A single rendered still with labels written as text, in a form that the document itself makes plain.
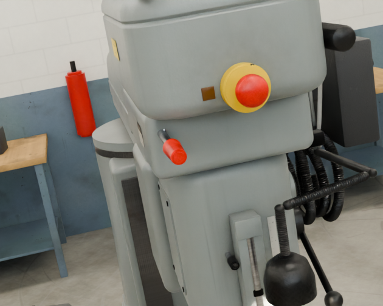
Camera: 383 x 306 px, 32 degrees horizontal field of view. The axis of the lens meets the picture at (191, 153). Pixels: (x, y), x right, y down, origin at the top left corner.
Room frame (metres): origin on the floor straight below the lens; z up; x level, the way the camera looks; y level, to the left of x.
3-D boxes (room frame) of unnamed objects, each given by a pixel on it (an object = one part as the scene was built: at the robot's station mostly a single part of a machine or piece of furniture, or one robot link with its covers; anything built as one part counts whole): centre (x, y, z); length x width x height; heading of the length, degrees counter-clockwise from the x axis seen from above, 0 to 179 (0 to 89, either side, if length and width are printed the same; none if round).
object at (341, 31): (1.09, -0.18, 1.79); 0.45 x 0.04 x 0.04; 9
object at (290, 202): (0.90, -0.19, 1.58); 0.17 x 0.01 x 0.01; 117
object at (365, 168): (1.01, -0.23, 1.58); 0.17 x 0.01 x 0.01; 17
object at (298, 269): (0.85, -0.10, 1.48); 0.07 x 0.07 x 0.06
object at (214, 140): (1.08, -0.04, 1.68); 0.34 x 0.24 x 0.10; 9
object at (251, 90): (0.79, -0.08, 1.76); 0.04 x 0.03 x 0.04; 99
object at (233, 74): (0.81, -0.08, 1.76); 0.06 x 0.02 x 0.06; 99
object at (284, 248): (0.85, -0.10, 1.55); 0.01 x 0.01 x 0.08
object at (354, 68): (1.39, -0.33, 1.62); 0.20 x 0.09 x 0.21; 9
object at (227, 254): (0.93, -0.03, 1.49); 0.06 x 0.01 x 0.01; 9
